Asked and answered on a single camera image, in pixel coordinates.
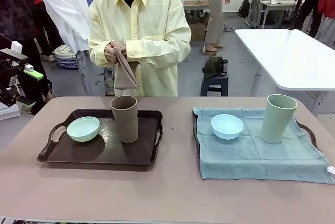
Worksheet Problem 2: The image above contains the bystander in black clothes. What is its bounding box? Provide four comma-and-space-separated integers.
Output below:
297, 0, 325, 38

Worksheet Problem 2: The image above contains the cardboard box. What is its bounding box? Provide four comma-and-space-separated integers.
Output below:
188, 22, 208, 42

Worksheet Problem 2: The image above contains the black plastic serving tray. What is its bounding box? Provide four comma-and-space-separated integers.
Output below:
192, 110, 319, 154

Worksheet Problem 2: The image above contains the person's right hand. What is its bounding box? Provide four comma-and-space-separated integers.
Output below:
104, 41, 120, 64

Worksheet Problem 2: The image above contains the bystander in blue top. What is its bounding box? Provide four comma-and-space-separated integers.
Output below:
205, 0, 232, 52

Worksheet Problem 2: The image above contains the beige cloth mat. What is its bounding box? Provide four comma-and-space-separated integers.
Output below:
114, 47, 140, 91

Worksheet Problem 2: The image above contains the light green bowl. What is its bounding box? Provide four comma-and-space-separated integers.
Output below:
66, 116, 101, 143

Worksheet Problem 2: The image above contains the person's left forearm yellow sleeve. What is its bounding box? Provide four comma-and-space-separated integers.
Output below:
125, 37, 192, 65

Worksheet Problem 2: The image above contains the light green tall cup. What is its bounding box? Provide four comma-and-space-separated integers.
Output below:
260, 94, 298, 144

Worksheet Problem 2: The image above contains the bystander in black patterned top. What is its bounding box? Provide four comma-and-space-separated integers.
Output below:
0, 0, 54, 109

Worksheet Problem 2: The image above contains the blue cloth mat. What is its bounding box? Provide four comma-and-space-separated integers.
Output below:
192, 106, 335, 185

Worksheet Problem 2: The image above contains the light blue bowl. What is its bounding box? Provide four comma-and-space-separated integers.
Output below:
210, 114, 244, 140

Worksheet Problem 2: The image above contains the brown plastic serving tray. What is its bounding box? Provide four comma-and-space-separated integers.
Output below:
37, 108, 164, 166

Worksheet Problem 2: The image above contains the person's right forearm yellow sleeve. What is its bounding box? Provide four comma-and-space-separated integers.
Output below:
88, 35, 112, 65

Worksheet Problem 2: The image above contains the background workbench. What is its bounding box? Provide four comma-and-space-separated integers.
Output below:
180, 0, 210, 13

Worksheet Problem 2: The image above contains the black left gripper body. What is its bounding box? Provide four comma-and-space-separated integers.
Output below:
0, 48, 28, 104

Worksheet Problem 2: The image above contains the black backpack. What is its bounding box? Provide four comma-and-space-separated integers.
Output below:
237, 0, 251, 18

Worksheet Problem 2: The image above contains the dark green bag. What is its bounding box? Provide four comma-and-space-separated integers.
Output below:
202, 56, 223, 79

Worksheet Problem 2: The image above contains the white coiled hose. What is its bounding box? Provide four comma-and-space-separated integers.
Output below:
54, 44, 79, 70

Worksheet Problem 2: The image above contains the person in yellow shirt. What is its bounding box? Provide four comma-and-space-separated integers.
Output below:
88, 0, 192, 97

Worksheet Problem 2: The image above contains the brown tall cup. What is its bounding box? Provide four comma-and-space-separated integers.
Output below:
110, 95, 139, 144

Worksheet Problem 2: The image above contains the bystander in white shirt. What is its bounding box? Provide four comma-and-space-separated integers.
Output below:
40, 0, 105, 97

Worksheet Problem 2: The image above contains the blue plastic stool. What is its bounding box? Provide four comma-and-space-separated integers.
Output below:
200, 73, 230, 97

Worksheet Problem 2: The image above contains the white table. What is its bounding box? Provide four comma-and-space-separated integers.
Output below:
234, 28, 335, 117

